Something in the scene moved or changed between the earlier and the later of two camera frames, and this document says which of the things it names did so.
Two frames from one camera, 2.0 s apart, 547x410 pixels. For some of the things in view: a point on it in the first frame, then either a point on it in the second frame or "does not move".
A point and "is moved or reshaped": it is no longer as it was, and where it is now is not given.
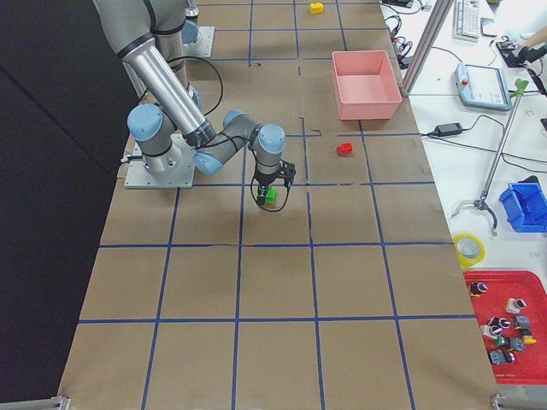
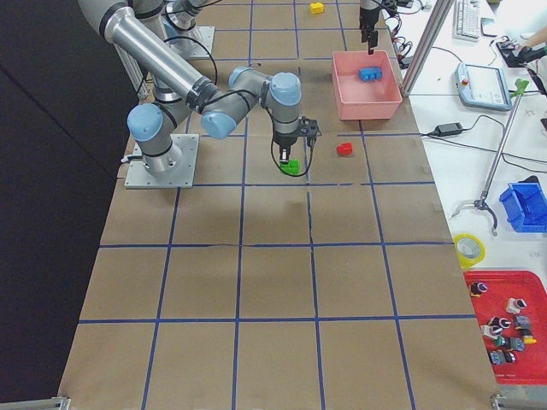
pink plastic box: x=365 y=84 does not move
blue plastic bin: x=525 y=204 does not move
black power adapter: x=448 y=129 does not move
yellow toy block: x=316 y=8 does not move
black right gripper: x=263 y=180 → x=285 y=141
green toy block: x=270 y=195 is moved or reshaped
